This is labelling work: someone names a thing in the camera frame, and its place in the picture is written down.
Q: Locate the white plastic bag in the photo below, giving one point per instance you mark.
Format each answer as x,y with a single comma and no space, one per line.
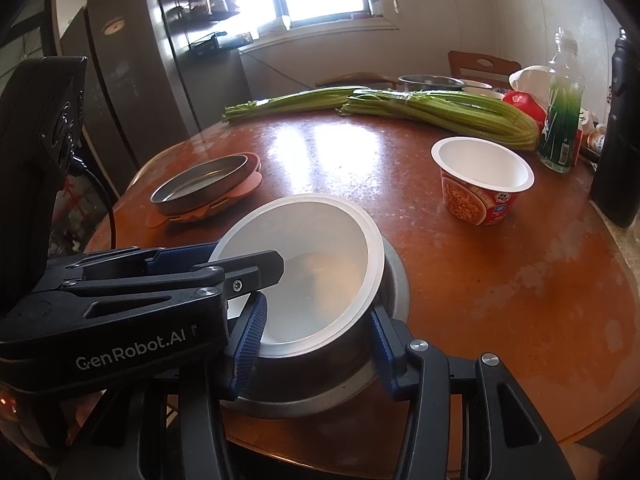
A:
530,80

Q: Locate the white ceramic bowl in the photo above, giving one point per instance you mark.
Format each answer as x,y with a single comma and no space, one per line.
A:
482,91

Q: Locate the red instant noodle cup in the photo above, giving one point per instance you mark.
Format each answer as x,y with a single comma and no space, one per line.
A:
475,200

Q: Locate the steel bowl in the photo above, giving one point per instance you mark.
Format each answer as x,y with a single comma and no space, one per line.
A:
345,365
430,82

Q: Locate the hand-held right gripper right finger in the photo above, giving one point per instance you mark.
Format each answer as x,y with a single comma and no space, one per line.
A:
385,355

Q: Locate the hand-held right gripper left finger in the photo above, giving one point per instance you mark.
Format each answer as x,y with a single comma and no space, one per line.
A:
247,340

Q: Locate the white paper bowl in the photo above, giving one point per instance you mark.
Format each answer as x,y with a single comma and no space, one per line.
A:
325,240

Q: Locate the grey refrigerator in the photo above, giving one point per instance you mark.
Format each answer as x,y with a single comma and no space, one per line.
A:
140,85

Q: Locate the red packet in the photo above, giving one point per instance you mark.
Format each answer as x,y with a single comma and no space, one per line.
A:
520,100

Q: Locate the black bottle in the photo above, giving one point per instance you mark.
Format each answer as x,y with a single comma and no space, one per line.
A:
617,160

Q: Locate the clear green plastic bottle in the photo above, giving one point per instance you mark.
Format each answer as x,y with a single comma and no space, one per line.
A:
560,125

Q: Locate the small condiment jar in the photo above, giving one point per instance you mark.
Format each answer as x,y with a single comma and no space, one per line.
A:
595,142

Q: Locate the small black device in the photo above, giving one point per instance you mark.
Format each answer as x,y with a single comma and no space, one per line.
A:
205,42

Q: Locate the pink bear-shaped plate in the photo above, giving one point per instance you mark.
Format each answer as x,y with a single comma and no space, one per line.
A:
254,175

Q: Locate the small white box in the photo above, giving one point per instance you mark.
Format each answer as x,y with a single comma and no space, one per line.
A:
382,6

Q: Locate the round steel plate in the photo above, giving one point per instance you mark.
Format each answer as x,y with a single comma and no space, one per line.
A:
200,180

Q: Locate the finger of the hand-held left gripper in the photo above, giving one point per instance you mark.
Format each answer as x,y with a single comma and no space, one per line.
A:
175,257
255,272

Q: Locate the round fridge magnet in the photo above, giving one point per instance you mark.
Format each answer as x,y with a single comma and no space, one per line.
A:
114,26

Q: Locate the celery bunch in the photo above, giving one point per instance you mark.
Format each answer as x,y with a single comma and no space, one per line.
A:
300,100
450,110

